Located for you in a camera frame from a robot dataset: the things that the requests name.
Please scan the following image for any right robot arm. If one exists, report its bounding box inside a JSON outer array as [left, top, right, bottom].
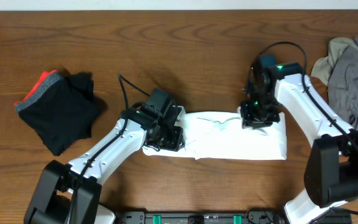
[[240, 61, 358, 223]]

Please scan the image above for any folded grey garment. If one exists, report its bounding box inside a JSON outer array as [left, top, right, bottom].
[[14, 71, 63, 113]]

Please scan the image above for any dark grey garment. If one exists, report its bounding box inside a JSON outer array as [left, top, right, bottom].
[[328, 38, 358, 129]]

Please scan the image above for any folded red garment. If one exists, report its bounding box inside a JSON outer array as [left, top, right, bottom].
[[14, 70, 58, 105]]

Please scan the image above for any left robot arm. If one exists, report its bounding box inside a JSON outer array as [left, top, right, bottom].
[[24, 103, 185, 224]]

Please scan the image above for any olive grey garment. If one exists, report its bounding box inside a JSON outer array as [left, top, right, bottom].
[[311, 37, 358, 86]]

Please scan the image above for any white t-shirt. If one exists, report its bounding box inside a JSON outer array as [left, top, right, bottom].
[[142, 111, 287, 161]]

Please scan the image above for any folded black garment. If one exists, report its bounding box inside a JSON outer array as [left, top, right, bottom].
[[18, 72, 100, 156]]

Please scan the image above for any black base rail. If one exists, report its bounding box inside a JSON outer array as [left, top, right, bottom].
[[116, 205, 352, 224]]

